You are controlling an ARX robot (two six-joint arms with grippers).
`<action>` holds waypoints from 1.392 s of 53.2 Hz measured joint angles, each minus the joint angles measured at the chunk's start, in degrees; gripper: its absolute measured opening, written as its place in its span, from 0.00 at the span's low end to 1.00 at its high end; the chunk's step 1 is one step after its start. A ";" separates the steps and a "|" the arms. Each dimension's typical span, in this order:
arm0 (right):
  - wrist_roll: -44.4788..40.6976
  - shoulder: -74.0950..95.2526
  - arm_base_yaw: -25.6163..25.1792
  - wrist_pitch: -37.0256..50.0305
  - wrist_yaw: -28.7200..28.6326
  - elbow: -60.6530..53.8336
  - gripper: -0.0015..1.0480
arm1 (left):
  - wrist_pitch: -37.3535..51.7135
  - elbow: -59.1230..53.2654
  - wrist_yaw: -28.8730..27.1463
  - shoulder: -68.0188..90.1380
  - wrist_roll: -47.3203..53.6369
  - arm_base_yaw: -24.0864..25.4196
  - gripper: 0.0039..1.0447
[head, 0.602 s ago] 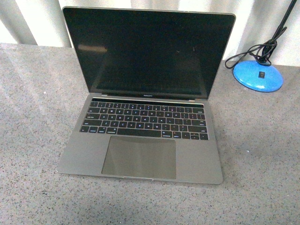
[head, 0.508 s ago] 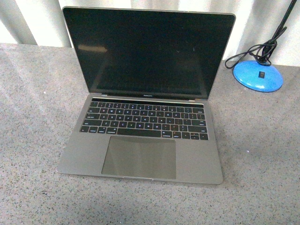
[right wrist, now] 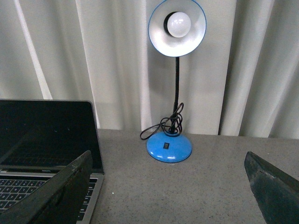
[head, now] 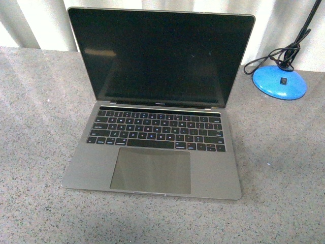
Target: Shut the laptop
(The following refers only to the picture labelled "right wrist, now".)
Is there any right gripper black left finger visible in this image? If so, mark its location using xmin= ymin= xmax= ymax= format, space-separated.
xmin=0 ymin=150 xmax=93 ymax=224

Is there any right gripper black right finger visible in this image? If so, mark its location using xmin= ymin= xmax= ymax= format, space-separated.
xmin=244 ymin=151 xmax=299 ymax=224

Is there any grey laptop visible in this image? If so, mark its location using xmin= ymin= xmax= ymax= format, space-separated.
xmin=0 ymin=99 xmax=104 ymax=224

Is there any white curtain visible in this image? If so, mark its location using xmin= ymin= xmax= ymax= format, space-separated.
xmin=0 ymin=0 xmax=299 ymax=139

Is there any blue desk lamp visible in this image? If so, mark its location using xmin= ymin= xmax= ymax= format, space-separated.
xmin=146 ymin=0 xmax=207 ymax=163

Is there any black lamp power cable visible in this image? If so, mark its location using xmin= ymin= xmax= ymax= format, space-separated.
xmin=140 ymin=102 xmax=185 ymax=141

